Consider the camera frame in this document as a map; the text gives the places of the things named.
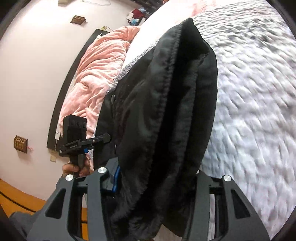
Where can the black pants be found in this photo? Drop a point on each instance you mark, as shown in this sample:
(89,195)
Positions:
(166,115)

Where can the white wall socket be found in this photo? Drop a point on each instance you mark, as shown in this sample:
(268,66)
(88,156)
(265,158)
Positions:
(53,156)

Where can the black headboard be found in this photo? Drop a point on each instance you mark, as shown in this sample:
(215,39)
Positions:
(67,83)

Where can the grey quilted bedspread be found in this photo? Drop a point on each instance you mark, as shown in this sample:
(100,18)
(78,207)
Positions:
(249,92)

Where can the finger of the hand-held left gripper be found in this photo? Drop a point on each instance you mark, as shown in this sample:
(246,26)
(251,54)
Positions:
(101,138)

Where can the person's left hand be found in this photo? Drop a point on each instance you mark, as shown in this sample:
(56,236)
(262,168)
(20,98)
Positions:
(68,170)

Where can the pink fluffy comforter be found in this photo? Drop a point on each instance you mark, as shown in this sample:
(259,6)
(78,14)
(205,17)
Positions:
(92,69)

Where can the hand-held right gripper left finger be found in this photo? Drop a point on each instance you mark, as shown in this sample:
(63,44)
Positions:
(117,177)

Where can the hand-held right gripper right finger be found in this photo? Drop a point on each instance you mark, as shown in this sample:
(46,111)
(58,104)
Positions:
(202,185)

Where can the person's grey trouser leg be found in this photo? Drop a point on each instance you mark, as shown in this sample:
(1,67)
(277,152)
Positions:
(22,222)

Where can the pile of colourful clutter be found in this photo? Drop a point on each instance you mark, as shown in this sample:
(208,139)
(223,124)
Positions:
(137,15)

